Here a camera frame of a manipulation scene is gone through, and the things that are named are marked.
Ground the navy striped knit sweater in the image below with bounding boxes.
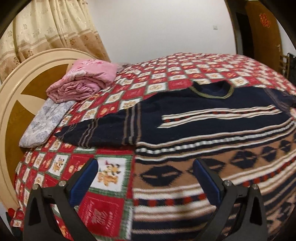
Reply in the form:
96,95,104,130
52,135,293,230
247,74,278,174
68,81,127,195
56,81,295,240

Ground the red checkered bear bedspread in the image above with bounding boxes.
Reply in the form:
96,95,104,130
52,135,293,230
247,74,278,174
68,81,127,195
11,53,295,240

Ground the grey floral pillow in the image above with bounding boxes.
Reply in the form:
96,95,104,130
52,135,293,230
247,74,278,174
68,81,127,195
18,98,76,148

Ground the cream and brown headboard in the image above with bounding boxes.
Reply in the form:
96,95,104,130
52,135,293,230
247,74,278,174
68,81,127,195
1,48,94,209

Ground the folded pink quilt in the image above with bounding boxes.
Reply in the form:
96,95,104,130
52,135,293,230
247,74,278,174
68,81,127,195
46,59,117,103

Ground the wooden chair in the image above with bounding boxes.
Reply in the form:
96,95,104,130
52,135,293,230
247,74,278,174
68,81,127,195
278,55,288,75

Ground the black bag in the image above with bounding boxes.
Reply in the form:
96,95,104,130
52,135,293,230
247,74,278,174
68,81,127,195
287,53,296,84

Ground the beige floral curtain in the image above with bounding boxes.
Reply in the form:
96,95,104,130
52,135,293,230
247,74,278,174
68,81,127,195
1,0,110,82

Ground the brown wooden door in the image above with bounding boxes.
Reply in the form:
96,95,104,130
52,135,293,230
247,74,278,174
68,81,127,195
225,0,282,73

